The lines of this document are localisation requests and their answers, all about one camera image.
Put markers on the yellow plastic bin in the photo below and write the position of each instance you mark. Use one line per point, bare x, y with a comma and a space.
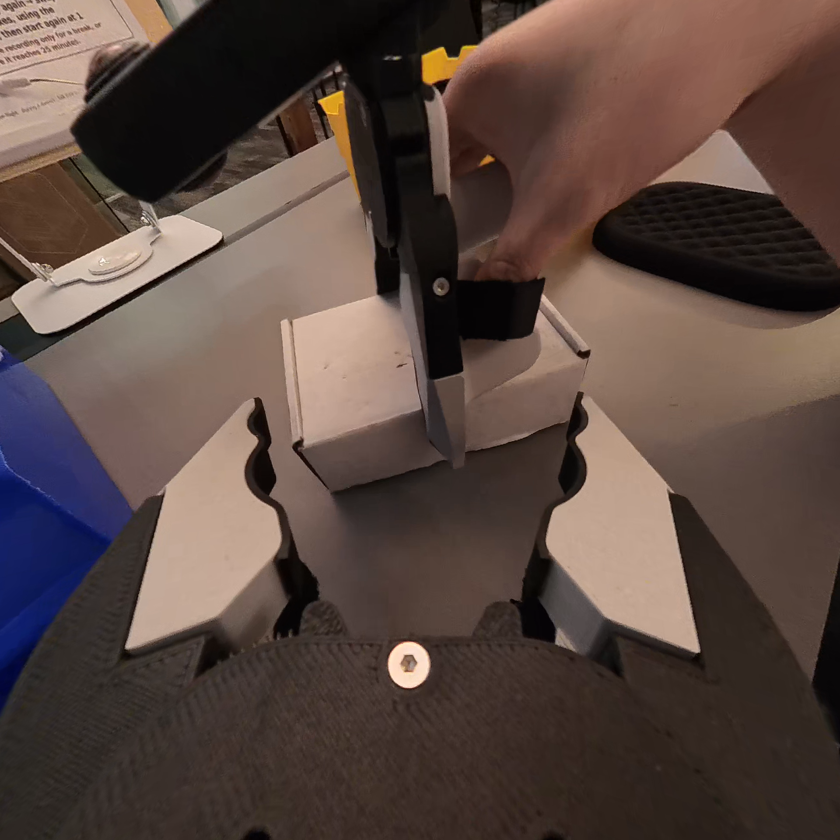
439, 65

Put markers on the instruction sheet on stand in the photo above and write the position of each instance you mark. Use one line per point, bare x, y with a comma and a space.
148, 16

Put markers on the black quilted pad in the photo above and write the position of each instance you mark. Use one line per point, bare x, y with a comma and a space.
722, 243

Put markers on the blue plastic bin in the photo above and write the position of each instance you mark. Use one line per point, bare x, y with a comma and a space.
46, 492

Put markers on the person's right hand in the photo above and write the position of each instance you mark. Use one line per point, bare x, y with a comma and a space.
590, 118

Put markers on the white sheet stand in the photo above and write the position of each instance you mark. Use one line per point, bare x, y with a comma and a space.
184, 236

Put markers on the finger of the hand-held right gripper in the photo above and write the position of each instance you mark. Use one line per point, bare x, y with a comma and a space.
374, 164
446, 407

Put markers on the large brown cardboard box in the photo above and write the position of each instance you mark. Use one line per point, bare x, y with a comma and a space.
59, 216

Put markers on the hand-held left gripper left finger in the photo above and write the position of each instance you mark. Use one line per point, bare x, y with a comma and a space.
210, 538

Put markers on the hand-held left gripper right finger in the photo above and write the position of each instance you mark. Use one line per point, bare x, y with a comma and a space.
617, 538

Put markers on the white cardboard mailer box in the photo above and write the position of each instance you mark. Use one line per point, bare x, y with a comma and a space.
354, 394

